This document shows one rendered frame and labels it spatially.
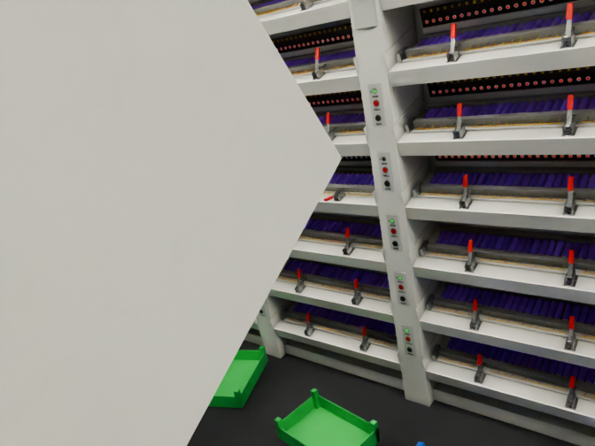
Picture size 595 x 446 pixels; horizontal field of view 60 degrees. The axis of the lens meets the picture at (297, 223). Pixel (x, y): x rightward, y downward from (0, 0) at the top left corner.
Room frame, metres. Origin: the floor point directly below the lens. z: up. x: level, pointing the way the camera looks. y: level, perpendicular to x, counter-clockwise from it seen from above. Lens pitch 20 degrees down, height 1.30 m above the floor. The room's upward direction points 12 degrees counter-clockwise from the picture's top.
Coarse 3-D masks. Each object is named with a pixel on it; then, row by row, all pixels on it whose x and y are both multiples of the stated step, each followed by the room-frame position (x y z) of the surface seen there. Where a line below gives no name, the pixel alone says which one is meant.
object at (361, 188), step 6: (330, 186) 1.69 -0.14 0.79; (336, 186) 1.67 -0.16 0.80; (342, 186) 1.66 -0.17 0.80; (348, 186) 1.65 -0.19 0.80; (354, 186) 1.63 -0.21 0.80; (360, 186) 1.62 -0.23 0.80; (366, 186) 1.60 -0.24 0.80; (372, 186) 1.59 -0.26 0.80; (354, 192) 1.62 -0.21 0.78; (360, 192) 1.61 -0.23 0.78; (366, 192) 1.60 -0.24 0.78; (372, 192) 1.58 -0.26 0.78
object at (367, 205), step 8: (320, 200) 1.67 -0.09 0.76; (328, 200) 1.65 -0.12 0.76; (344, 200) 1.61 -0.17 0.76; (352, 200) 1.59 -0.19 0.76; (360, 200) 1.58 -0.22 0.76; (368, 200) 1.56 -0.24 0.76; (376, 200) 1.51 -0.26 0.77; (320, 208) 1.68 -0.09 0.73; (328, 208) 1.65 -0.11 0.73; (336, 208) 1.63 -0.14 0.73; (344, 208) 1.60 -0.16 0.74; (352, 208) 1.58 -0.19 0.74; (360, 208) 1.56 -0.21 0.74; (368, 208) 1.54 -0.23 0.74; (376, 208) 1.52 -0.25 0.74; (376, 216) 1.53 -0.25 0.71
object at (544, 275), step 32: (448, 224) 1.54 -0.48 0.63; (416, 256) 1.47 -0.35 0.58; (448, 256) 1.42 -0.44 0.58; (480, 256) 1.37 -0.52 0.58; (512, 256) 1.31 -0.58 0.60; (544, 256) 1.26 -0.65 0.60; (576, 256) 1.23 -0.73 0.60; (512, 288) 1.25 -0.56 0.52; (544, 288) 1.19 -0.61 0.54; (576, 288) 1.14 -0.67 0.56
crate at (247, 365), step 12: (264, 348) 1.91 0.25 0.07; (240, 360) 1.96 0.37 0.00; (252, 360) 1.94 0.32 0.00; (264, 360) 1.89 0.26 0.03; (228, 372) 1.89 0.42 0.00; (240, 372) 1.87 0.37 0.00; (252, 372) 1.78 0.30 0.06; (228, 384) 1.80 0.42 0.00; (240, 384) 1.79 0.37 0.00; (252, 384) 1.75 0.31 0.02; (216, 396) 1.68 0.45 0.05; (228, 396) 1.66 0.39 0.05; (240, 396) 1.65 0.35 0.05
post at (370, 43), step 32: (352, 32) 1.51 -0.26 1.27; (384, 32) 1.46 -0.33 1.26; (416, 32) 1.60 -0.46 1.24; (384, 64) 1.45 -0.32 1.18; (384, 96) 1.46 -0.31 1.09; (416, 96) 1.56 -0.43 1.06; (384, 128) 1.47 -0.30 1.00; (416, 160) 1.53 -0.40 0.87; (384, 192) 1.49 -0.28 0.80; (384, 224) 1.50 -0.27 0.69; (416, 224) 1.49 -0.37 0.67; (416, 288) 1.46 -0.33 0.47; (416, 320) 1.45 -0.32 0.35; (416, 352) 1.46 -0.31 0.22; (416, 384) 1.48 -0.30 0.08
